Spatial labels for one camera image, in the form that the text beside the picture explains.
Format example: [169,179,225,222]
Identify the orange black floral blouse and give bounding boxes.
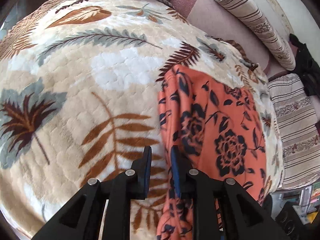
[157,65,266,239]

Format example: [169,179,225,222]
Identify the cluttered items beside bed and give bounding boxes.
[271,181,319,239]

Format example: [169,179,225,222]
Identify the striped floral side pillow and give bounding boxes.
[267,74,319,190]

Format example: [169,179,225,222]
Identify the cream leaf-print fleece blanket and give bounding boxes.
[1,0,284,239]

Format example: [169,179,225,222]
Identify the pink quilted bolster cushion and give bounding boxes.
[169,0,288,81]

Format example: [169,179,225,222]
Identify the striped floral long pillow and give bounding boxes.
[215,0,296,70]

